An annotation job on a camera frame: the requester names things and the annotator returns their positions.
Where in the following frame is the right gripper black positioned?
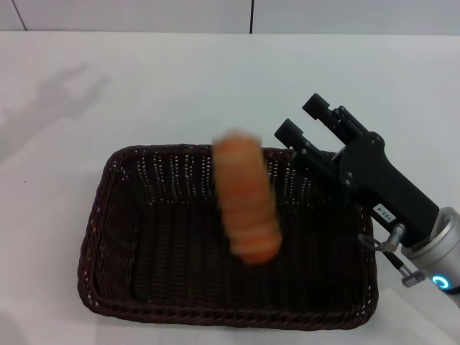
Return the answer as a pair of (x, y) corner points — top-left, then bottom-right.
(274, 93), (441, 249)

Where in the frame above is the orange striped bread roll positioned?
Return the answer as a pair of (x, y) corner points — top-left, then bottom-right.
(211, 128), (283, 267)

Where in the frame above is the dark brown woven basket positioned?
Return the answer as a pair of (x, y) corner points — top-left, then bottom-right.
(77, 143), (380, 330)

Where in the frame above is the grey gripper cable with plug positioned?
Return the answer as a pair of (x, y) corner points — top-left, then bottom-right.
(358, 223), (423, 289)

